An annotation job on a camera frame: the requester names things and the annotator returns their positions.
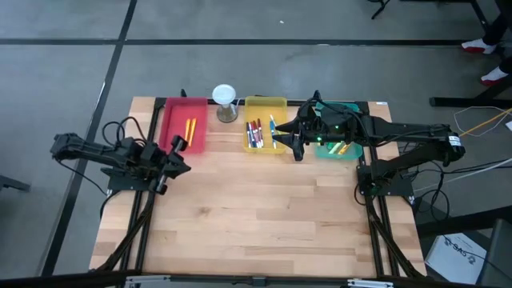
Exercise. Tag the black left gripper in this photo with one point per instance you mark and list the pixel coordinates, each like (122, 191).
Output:
(156, 168)

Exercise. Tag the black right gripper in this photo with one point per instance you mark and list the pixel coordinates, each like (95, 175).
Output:
(336, 136)

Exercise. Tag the blue Expo dry-erase marker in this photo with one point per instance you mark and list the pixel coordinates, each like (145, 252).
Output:
(273, 134)

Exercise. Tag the white thin dry-erase marker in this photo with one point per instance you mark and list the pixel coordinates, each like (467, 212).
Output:
(257, 136)
(260, 128)

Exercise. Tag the yellow BIC highlighter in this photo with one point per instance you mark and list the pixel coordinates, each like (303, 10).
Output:
(187, 129)
(193, 132)

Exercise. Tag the pink labelled white marker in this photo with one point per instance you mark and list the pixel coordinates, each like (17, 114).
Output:
(253, 134)

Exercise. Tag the blue capped white marker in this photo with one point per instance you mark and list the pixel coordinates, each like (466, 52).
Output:
(248, 136)

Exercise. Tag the yellow-green fat highlighter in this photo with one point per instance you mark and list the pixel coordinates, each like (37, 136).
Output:
(334, 148)

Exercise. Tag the yellow fat highlighter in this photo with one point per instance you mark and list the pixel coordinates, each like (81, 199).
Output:
(344, 149)

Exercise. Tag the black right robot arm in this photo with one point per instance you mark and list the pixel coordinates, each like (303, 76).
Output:
(400, 130)

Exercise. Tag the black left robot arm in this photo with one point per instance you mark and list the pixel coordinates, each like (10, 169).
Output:
(88, 152)

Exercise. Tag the teal plastic bin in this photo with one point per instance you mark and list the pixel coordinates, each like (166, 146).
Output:
(320, 152)

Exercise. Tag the yellow plastic bin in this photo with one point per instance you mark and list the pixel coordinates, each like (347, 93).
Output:
(264, 106)

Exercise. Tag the pink plastic bin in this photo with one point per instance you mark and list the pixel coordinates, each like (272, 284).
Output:
(172, 120)

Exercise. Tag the white mushroom table lamp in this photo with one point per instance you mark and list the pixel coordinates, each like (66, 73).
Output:
(224, 94)

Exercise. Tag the white label sticker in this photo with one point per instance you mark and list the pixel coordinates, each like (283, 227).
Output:
(381, 103)

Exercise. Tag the black furniture foot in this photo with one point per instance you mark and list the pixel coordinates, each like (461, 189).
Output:
(12, 183)

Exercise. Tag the black table leg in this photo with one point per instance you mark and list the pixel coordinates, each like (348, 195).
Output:
(460, 102)
(480, 14)

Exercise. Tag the black floor beam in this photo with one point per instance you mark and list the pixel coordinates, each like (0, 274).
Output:
(460, 224)

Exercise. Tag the white printed paper sheet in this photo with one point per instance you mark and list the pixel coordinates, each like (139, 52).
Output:
(452, 256)

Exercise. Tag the person's shoe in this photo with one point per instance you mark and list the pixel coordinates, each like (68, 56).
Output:
(496, 76)
(478, 46)

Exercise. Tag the person's leg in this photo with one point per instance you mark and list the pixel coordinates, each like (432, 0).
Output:
(507, 65)
(498, 24)

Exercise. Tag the black chair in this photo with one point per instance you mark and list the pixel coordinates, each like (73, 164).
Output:
(500, 256)

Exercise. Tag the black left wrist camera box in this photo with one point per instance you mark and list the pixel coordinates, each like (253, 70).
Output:
(150, 151)

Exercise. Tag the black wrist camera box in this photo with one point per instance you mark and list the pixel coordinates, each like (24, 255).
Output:
(334, 116)
(150, 151)

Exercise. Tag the black aluminium frame rail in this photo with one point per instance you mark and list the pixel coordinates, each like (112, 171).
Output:
(256, 281)
(400, 256)
(120, 248)
(292, 102)
(143, 240)
(130, 232)
(374, 240)
(390, 240)

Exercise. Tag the black rail clamp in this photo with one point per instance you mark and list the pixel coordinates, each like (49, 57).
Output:
(316, 95)
(183, 93)

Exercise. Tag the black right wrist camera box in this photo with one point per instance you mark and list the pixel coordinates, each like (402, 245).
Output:
(334, 116)

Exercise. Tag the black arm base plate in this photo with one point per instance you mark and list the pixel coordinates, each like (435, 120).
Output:
(120, 185)
(400, 188)

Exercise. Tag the white metal bracket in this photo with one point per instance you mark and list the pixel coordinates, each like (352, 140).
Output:
(370, 283)
(146, 281)

